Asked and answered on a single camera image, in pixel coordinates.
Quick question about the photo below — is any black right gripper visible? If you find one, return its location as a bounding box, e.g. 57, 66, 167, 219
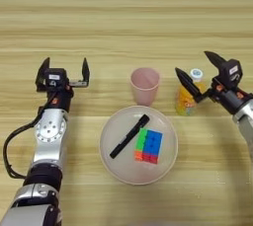
174, 50, 253, 116

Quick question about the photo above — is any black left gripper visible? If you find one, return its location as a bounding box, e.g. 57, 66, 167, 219
35, 56, 91, 113

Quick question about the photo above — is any orange juice bottle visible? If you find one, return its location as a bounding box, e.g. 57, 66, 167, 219
175, 68, 208, 117

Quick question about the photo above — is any colourful puzzle cube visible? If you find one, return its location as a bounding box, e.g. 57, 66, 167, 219
133, 127, 164, 166

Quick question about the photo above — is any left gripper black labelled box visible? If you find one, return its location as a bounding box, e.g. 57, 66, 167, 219
43, 67, 68, 89

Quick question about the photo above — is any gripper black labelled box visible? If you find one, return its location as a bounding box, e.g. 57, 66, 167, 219
43, 67, 68, 89
218, 58, 244, 87

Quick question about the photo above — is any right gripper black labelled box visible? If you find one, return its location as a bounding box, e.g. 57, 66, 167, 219
218, 58, 244, 87

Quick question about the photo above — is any pink plastic cup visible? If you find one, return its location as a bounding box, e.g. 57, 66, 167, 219
129, 67, 161, 107

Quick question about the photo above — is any black marker pen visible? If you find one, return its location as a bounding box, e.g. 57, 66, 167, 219
109, 113, 151, 160

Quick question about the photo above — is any round beige plate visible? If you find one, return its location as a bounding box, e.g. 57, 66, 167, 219
98, 105, 179, 186

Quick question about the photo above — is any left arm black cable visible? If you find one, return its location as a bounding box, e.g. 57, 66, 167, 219
2, 96, 55, 181

